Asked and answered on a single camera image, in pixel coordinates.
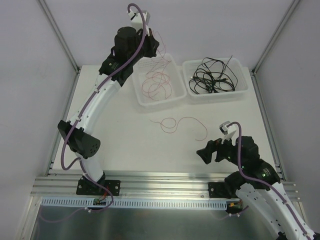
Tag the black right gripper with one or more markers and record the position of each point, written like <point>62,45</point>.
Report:
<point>219,150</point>

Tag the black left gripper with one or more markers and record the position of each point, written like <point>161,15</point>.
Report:
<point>151,44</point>

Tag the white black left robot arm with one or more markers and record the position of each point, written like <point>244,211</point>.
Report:
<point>130,45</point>

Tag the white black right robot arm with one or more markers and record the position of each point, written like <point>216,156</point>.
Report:
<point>259,185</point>

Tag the white left plastic basket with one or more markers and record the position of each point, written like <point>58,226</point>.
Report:
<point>157,82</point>

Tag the white plastic basket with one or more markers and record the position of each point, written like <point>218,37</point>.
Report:
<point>157,82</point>
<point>214,80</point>

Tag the white right plastic basket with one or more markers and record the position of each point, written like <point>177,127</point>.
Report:
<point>214,80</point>

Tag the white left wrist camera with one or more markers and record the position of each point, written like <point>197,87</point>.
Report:
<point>137,22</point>

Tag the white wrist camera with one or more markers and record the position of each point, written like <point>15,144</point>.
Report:
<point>228,131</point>
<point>137,22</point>

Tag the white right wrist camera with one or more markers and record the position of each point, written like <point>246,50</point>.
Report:
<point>228,131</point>

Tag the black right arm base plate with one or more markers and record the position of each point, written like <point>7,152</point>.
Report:
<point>222,190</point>

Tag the aluminium mounting rail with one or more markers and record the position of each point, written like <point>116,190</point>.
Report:
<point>133,184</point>

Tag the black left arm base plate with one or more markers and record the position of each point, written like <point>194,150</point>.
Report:
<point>87,188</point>

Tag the white slotted cable duct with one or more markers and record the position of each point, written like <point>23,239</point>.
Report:
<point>131,203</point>

